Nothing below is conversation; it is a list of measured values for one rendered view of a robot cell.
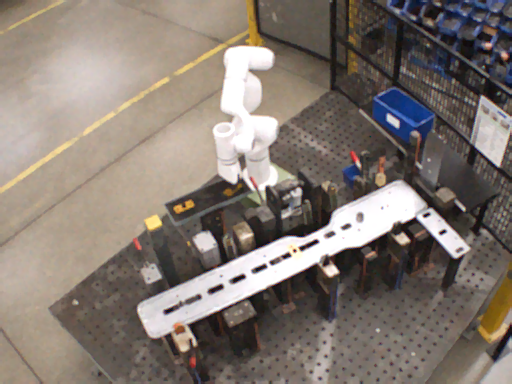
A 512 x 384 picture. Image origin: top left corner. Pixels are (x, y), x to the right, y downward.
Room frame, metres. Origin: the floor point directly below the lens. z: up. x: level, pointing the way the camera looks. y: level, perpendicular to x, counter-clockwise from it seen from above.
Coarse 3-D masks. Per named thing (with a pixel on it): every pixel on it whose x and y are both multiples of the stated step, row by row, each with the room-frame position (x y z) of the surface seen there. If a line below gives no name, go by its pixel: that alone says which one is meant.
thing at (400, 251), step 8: (400, 232) 1.43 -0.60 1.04; (392, 240) 1.41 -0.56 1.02; (400, 240) 1.38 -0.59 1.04; (408, 240) 1.38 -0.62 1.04; (392, 248) 1.40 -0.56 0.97; (400, 248) 1.36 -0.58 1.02; (408, 248) 1.37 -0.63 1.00; (392, 256) 1.39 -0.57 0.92; (400, 256) 1.36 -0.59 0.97; (392, 264) 1.40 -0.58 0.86; (400, 264) 1.38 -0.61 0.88; (384, 272) 1.42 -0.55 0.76; (392, 272) 1.38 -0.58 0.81; (400, 272) 1.37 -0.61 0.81; (384, 280) 1.41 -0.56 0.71; (392, 280) 1.37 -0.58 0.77; (400, 280) 1.36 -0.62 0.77; (392, 288) 1.36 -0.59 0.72
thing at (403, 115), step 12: (384, 96) 2.27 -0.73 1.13; (396, 96) 2.29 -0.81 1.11; (408, 96) 2.22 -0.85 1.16; (384, 108) 2.16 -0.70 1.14; (396, 108) 2.29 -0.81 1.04; (408, 108) 2.21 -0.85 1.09; (420, 108) 2.14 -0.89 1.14; (384, 120) 2.16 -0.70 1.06; (396, 120) 2.08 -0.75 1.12; (408, 120) 2.18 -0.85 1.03; (420, 120) 2.13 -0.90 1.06; (432, 120) 2.05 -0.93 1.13; (396, 132) 2.08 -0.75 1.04; (408, 132) 2.01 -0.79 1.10; (420, 132) 2.00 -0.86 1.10
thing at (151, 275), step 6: (144, 270) 1.36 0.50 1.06; (150, 270) 1.36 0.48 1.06; (156, 270) 1.36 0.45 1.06; (144, 276) 1.33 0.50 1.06; (150, 276) 1.33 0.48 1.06; (156, 276) 1.33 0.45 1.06; (150, 282) 1.30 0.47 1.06; (156, 282) 1.31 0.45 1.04; (162, 282) 1.32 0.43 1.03; (150, 288) 1.30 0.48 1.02; (156, 288) 1.31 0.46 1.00; (162, 288) 1.32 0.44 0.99; (156, 294) 1.30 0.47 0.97; (168, 312) 1.31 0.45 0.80
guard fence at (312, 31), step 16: (256, 0) 4.79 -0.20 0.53; (272, 0) 4.64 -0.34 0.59; (288, 0) 4.48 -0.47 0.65; (304, 0) 4.34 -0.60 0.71; (320, 0) 4.21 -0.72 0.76; (352, 0) 3.93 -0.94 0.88; (256, 16) 4.80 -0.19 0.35; (272, 16) 4.65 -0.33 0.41; (288, 16) 4.49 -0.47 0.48; (304, 16) 4.35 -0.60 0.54; (320, 16) 4.23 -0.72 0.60; (352, 16) 3.93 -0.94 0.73; (256, 32) 4.82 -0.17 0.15; (272, 32) 4.67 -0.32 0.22; (288, 32) 4.51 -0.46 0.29; (304, 32) 4.37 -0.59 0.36; (320, 32) 4.24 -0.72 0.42; (352, 32) 3.93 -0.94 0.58; (304, 48) 4.38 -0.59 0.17; (320, 48) 4.24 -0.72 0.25; (352, 64) 3.93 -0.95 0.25
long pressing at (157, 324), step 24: (384, 192) 1.71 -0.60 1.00; (408, 192) 1.69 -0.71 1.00; (336, 216) 1.60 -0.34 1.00; (384, 216) 1.56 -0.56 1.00; (408, 216) 1.55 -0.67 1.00; (288, 240) 1.49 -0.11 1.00; (312, 240) 1.48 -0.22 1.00; (336, 240) 1.46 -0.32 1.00; (360, 240) 1.45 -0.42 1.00; (240, 264) 1.39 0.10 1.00; (288, 264) 1.37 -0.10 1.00; (312, 264) 1.36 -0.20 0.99; (192, 288) 1.29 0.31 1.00; (240, 288) 1.27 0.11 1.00; (264, 288) 1.26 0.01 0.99; (144, 312) 1.19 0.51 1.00; (192, 312) 1.18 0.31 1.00
